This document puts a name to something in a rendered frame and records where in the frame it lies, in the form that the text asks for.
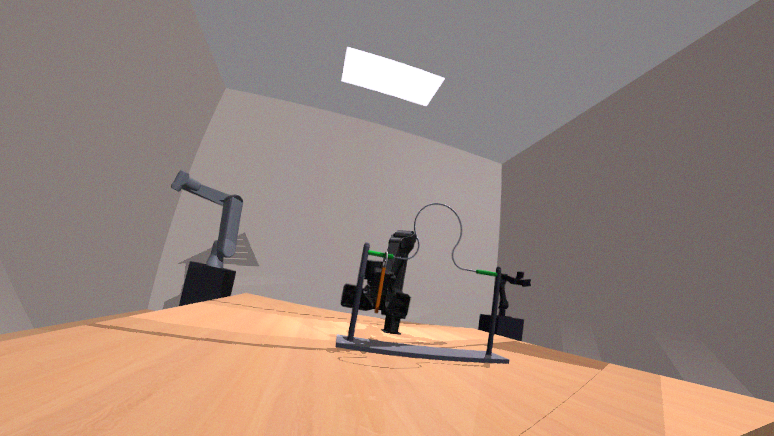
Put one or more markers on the orange handle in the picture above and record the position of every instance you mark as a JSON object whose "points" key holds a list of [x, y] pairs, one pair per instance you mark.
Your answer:
{"points": [[381, 283]]}

